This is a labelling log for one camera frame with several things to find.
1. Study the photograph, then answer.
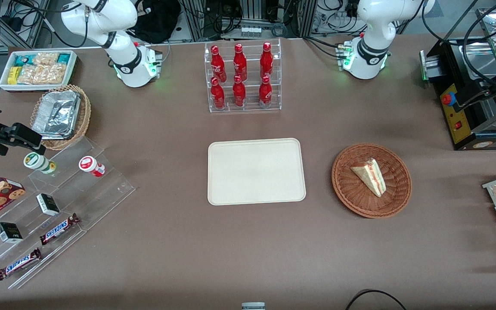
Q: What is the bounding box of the red cola bottle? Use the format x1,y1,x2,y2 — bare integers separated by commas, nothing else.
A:
211,77,226,109
232,75,247,108
260,42,274,81
211,45,227,83
258,75,273,108
233,43,248,82

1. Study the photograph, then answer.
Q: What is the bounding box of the small black box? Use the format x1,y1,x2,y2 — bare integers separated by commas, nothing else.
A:
36,193,61,217
0,222,24,244

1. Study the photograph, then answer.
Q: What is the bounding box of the clear rice cracker bag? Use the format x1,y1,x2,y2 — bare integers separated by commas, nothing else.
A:
32,52,59,66
17,64,67,85

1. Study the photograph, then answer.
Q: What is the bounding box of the clear acrylic bottle rack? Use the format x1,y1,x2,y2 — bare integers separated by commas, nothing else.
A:
204,38,282,114

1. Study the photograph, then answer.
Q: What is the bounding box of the black bag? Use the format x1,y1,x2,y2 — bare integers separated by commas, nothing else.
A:
128,0,182,44

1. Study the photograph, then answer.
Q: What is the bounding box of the triangle sandwich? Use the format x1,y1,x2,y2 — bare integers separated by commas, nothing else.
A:
350,158,387,198

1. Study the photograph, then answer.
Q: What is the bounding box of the black looped cable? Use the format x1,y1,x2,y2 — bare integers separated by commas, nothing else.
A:
344,289,408,310

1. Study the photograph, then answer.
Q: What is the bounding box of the white snack bin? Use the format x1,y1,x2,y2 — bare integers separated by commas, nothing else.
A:
0,50,78,93

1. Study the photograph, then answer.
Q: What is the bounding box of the clear acrylic stepped display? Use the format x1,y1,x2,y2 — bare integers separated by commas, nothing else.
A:
0,136,136,290

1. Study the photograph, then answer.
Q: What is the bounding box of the light wicker basket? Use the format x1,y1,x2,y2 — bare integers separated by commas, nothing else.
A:
30,84,92,151

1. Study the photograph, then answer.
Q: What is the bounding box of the aluminium foil tray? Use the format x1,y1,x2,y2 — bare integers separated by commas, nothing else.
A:
31,90,81,140

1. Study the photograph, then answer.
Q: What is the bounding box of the green white yogurt cup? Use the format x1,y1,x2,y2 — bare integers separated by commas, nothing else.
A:
23,152,57,175

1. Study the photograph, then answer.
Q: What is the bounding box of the red white yogurt cup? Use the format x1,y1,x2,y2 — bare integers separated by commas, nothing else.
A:
79,156,106,178

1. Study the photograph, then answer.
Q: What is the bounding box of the aluminium frame rack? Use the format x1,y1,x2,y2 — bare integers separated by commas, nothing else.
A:
181,0,318,42

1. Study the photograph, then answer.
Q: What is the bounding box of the black machine with yellow panel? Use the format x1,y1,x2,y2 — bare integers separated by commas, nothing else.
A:
419,39,496,151

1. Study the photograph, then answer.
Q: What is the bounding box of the brown wicker basket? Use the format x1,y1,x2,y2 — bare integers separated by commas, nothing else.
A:
332,143,412,219

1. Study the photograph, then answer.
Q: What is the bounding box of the cream plastic tray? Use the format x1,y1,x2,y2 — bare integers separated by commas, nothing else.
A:
208,138,307,206

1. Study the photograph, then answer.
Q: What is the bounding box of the Snickers bar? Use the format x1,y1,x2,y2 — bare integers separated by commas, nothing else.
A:
0,248,43,281
39,213,81,246

